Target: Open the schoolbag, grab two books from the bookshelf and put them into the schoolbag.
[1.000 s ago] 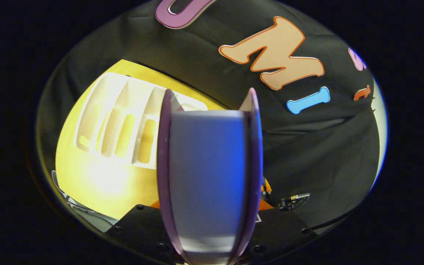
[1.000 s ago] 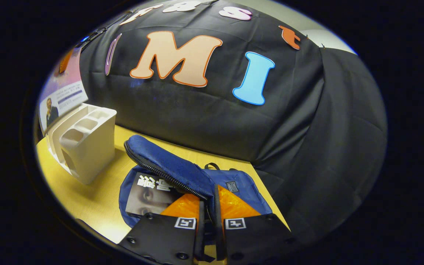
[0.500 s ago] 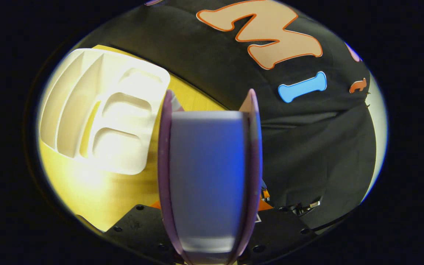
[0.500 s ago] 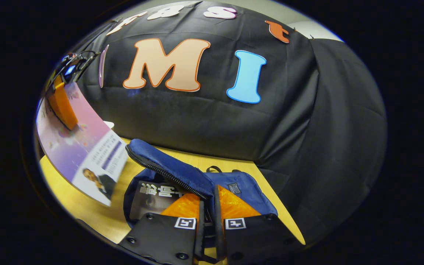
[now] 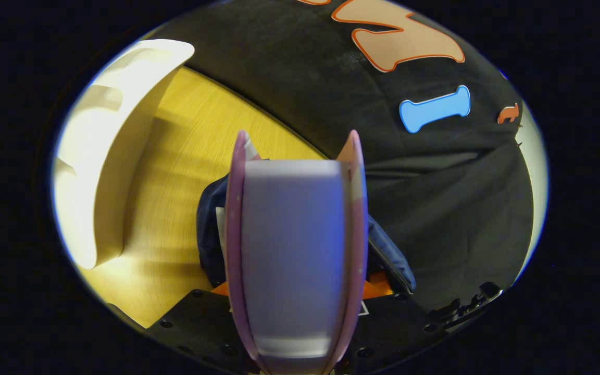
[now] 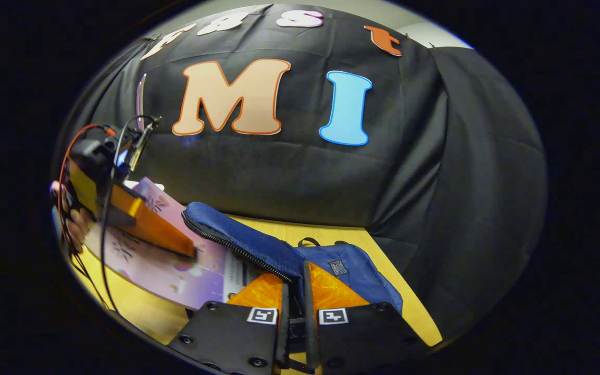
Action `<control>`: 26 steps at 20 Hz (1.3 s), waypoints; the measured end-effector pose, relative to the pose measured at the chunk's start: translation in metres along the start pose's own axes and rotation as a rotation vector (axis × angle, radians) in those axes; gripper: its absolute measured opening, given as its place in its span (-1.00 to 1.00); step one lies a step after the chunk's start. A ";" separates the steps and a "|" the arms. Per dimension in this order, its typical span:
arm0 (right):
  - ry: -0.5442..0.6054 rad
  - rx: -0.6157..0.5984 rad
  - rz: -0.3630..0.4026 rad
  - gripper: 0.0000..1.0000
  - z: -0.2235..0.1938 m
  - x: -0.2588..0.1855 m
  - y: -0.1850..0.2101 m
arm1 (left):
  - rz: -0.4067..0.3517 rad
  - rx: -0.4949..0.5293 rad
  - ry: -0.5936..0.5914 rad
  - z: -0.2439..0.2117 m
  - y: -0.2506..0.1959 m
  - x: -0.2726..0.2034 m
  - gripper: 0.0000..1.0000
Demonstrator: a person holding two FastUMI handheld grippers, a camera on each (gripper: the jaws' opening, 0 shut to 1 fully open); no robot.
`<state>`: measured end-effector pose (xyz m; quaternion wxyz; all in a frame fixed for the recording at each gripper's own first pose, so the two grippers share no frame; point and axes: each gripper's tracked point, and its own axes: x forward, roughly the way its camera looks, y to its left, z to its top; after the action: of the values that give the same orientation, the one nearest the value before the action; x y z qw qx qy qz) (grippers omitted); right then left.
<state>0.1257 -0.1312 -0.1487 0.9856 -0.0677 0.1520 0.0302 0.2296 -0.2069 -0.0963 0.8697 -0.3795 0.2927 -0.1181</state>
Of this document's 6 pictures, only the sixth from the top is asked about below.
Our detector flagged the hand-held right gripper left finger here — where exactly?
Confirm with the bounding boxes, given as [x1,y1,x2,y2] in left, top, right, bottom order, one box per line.
[167,272,291,375]

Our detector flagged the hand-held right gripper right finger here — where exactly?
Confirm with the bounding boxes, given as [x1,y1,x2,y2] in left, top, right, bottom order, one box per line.
[302,259,432,373]

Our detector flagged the pink book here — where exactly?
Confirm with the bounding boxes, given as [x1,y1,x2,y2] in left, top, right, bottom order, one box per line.
[84,177,251,311]

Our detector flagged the blue schoolbag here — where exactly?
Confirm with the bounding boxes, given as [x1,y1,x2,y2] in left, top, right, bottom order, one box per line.
[182,202,404,316]

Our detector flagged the black backdrop cloth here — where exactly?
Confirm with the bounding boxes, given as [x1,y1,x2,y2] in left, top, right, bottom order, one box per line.
[55,4,548,339]

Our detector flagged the red cable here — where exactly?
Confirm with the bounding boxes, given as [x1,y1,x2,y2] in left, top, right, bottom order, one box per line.
[57,123,118,253]

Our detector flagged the black cable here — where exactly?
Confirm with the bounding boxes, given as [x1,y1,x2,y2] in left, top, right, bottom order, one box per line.
[70,115,161,313]

